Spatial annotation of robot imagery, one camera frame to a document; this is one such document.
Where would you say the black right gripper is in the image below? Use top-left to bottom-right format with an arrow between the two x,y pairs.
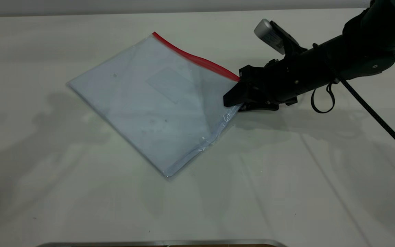
223,48 -> 318,112

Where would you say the clear plastic zip bag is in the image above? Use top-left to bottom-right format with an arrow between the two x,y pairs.
66,32 -> 243,181

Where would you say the silver metal rim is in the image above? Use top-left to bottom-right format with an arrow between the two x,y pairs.
36,239 -> 289,247

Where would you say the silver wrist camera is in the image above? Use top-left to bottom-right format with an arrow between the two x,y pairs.
254,19 -> 302,56

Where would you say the thin black cable loop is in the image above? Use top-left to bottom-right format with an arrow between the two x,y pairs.
310,82 -> 336,114

